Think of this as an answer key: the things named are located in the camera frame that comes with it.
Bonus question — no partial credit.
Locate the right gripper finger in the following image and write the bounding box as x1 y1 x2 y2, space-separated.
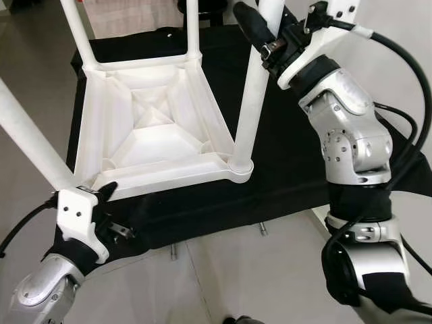
233 1 277 53

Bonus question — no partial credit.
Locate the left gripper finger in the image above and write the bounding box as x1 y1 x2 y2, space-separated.
91 181 119 205

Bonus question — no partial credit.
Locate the white plastic table leg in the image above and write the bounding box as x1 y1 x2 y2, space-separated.
229 0 286 173
59 0 97 68
0 78 76 191
185 0 202 61

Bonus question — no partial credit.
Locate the black stool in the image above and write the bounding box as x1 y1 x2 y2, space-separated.
177 0 228 28

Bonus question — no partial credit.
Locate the white plastic table top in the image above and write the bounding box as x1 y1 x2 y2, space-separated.
73 55 254 201

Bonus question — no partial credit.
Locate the black tablecloth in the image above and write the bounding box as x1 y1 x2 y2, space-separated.
64 24 432 265

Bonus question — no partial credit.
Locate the beige mat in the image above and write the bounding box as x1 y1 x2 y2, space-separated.
84 0 184 39

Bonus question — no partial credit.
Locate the grey right robot leg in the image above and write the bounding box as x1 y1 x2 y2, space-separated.
223 315 265 324

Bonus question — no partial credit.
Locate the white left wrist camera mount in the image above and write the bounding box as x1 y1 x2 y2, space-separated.
56 188 110 264

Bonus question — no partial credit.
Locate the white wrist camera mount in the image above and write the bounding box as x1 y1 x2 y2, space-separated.
56 188 110 264
277 0 373 90

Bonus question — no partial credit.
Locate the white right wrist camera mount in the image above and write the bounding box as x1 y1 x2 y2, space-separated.
277 0 373 90

